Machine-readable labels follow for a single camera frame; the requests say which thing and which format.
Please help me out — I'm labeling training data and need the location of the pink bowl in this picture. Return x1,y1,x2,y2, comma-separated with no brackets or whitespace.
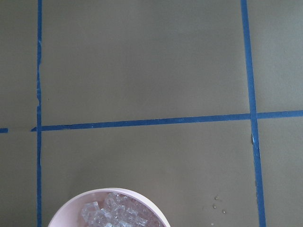
48,188,170,227

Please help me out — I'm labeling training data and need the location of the pile of clear ice cubes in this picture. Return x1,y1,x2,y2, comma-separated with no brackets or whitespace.
80,192,164,227

